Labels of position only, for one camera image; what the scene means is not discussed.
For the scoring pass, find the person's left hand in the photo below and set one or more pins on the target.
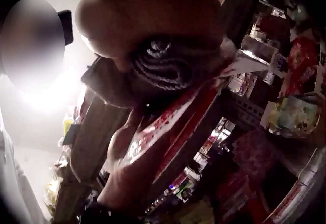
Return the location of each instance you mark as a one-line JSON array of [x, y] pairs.
[[119, 157]]

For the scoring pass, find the person's right hand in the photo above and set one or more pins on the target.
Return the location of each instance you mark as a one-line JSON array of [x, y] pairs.
[[158, 10]]

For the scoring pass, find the person's left thumb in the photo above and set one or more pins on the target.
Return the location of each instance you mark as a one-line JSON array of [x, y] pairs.
[[133, 122]]

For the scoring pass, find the person's right fingers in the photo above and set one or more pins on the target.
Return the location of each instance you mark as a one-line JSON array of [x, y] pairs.
[[112, 89]]

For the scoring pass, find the red and white packet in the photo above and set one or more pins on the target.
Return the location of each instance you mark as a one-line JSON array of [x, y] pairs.
[[168, 117]]

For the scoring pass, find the dark white-striped bundle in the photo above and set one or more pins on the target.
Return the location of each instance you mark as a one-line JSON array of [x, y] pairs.
[[160, 68]]

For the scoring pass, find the full shop shelf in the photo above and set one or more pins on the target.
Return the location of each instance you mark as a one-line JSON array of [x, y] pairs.
[[76, 163], [267, 122]]

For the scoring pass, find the black wrist band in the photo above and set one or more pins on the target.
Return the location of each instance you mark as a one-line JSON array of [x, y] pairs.
[[99, 212]]

